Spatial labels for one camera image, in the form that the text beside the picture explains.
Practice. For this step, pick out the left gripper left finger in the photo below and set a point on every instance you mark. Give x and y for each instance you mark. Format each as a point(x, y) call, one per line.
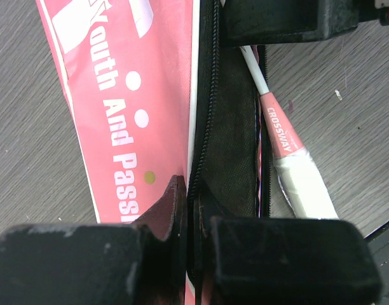
point(164, 251)

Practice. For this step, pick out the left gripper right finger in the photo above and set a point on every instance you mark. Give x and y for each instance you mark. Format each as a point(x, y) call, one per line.
point(216, 266)

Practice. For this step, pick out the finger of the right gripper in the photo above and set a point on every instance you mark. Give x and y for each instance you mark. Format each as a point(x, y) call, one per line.
point(286, 21)

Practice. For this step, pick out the pink racket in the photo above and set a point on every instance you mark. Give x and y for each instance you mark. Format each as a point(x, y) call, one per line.
point(298, 176)

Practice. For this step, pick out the pink racket bag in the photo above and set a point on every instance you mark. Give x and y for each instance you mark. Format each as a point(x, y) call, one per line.
point(153, 94)

